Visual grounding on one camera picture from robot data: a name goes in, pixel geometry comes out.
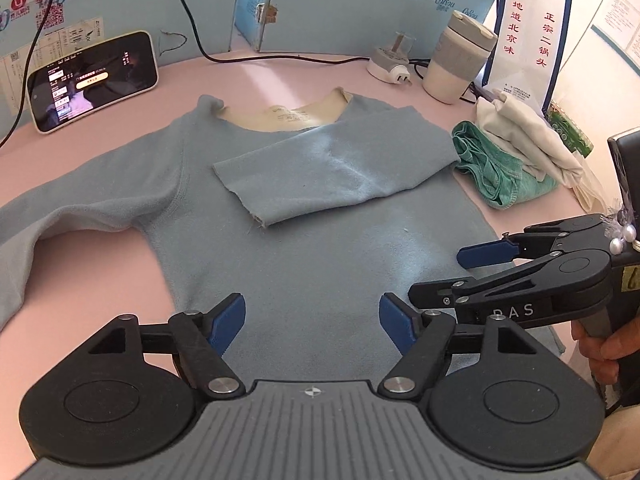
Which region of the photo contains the green t-shirt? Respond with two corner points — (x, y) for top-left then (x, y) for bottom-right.
(451, 122), (558, 210)

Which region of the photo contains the pink fluffy charm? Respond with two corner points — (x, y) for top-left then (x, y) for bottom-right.
(602, 206), (639, 256)

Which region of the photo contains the light blue cardboard panel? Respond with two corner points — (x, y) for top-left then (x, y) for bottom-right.
(0, 0), (246, 131)
(235, 0), (495, 58)

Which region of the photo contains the white power strip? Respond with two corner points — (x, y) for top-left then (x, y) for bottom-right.
(367, 32), (414, 84)

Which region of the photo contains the white blue shopping bag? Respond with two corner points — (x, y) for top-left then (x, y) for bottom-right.
(482, 0), (573, 114)

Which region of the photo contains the white grey cup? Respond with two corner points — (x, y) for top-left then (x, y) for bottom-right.
(422, 10), (498, 104)

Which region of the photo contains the operator right hand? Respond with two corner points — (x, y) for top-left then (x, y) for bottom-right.
(572, 318), (640, 385)

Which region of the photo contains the white smartphone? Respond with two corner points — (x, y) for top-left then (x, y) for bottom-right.
(26, 30), (158, 134)

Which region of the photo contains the folded cream garment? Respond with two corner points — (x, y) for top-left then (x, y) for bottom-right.
(475, 92), (614, 214)

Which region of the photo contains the wall notice poster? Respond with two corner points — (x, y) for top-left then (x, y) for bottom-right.
(591, 0), (639, 70)

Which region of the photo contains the left light blue cardboard panel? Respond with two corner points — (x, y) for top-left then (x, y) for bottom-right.
(0, 0), (246, 131)

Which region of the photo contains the light blue sweater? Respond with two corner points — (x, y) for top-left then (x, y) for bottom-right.
(1, 94), (496, 382)

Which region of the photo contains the right black cable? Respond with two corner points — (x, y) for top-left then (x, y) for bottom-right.
(174, 0), (371, 66)

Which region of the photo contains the white shipping label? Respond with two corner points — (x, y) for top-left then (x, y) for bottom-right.
(1, 16), (104, 115)

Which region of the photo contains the right light blue cardboard panel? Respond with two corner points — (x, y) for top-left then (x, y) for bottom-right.
(235, 0), (495, 58)

